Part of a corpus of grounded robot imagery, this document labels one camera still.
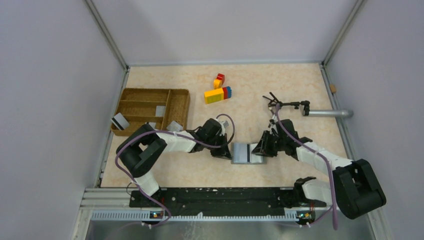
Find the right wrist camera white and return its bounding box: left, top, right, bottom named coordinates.
left=268, top=114, right=278, bottom=128

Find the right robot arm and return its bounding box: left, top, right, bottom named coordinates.
left=251, top=119, right=387, bottom=220

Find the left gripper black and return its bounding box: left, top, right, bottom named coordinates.
left=205, top=133, right=232, bottom=160

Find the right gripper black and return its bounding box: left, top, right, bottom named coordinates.
left=252, top=130, right=286, bottom=158

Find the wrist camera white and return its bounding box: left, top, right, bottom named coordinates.
left=219, top=120, right=229, bottom=131
left=268, top=114, right=278, bottom=128

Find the yellow toy block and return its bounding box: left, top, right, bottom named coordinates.
left=204, top=88, right=224, bottom=104

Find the brown woven tray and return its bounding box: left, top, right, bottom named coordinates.
left=110, top=88, right=190, bottom=137

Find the small wooden cork piece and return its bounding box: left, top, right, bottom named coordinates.
left=329, top=84, right=337, bottom=94

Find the card with stripe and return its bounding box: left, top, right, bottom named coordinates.
left=111, top=112, right=130, bottom=131
left=148, top=122, right=156, bottom=129

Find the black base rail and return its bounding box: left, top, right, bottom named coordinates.
left=129, top=187, right=326, bottom=217

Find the black tripod camera mount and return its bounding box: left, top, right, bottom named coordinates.
left=262, top=92, right=310, bottom=116

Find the small red yellow block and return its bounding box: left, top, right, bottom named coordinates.
left=213, top=73, right=225, bottom=89

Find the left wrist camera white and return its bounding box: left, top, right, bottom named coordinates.
left=219, top=120, right=229, bottom=131

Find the grey card holder wallet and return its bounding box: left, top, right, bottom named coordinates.
left=231, top=142, right=267, bottom=165

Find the silver metal tube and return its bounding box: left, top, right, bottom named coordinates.
left=307, top=109, right=354, bottom=118

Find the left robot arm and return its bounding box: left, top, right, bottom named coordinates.
left=116, top=118, right=232, bottom=207

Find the card with stripe front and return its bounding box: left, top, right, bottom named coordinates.
left=148, top=122, right=156, bottom=129

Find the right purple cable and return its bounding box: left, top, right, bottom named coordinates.
left=274, top=103, right=339, bottom=231

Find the card with stripe left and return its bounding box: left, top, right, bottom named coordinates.
left=111, top=112, right=130, bottom=131

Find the red blue toy block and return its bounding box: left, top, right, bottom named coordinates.
left=222, top=86, right=232, bottom=100

